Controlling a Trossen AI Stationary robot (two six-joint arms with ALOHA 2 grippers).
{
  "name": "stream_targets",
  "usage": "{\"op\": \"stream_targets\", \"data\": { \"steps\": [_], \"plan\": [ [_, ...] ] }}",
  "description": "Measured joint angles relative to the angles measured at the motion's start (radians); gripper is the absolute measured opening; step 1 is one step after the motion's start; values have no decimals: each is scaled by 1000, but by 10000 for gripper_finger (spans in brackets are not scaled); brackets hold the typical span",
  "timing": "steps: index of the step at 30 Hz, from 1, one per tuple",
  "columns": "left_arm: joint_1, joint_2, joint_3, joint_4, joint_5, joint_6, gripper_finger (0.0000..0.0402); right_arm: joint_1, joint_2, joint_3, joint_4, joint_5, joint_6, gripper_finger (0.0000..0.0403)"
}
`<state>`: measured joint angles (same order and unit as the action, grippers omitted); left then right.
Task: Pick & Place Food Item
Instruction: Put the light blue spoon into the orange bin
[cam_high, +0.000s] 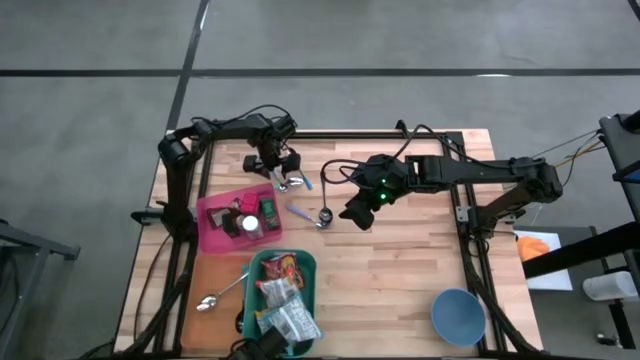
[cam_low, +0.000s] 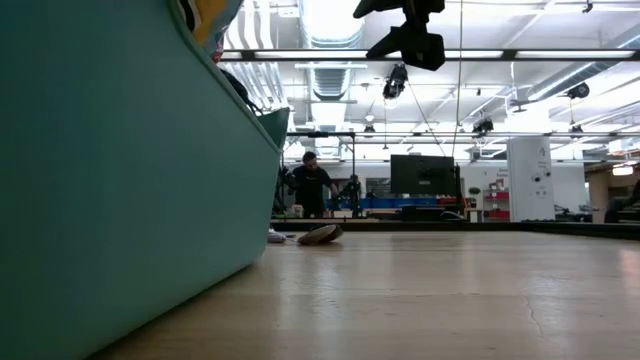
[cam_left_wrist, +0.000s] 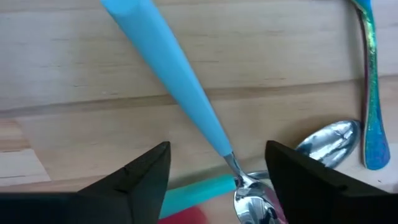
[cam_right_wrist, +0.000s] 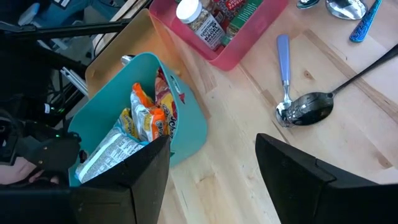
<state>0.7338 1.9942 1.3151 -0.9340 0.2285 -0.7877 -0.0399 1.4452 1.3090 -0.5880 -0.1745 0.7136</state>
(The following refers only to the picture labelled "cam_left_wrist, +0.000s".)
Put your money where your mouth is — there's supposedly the teal handled spoon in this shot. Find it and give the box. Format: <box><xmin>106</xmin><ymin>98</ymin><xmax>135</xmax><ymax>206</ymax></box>
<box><xmin>158</xmin><ymin>119</ymin><xmax>363</xmax><ymax>220</ymax></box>

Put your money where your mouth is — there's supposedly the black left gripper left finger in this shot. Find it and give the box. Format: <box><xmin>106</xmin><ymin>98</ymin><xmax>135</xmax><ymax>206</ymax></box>
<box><xmin>120</xmin><ymin>141</ymin><xmax>172</xmax><ymax>224</ymax></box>

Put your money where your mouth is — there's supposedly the light blue handled spoon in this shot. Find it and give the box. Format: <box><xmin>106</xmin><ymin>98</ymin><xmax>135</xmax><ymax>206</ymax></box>
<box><xmin>99</xmin><ymin>0</ymin><xmax>282</xmax><ymax>224</ymax></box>

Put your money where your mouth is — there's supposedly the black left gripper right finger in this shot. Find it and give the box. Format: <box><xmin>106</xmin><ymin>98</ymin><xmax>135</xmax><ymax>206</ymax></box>
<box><xmin>264</xmin><ymin>139</ymin><xmax>348</xmax><ymax>224</ymax></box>

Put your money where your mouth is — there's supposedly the iridescent spoon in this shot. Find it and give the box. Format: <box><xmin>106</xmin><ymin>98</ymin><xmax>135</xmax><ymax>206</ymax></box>
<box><xmin>351</xmin><ymin>0</ymin><xmax>391</xmax><ymax>171</ymax></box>

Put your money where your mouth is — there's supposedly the pink plastic tray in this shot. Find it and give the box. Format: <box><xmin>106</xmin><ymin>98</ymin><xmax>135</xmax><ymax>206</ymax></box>
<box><xmin>157</xmin><ymin>205</ymin><xmax>210</xmax><ymax>224</ymax></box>

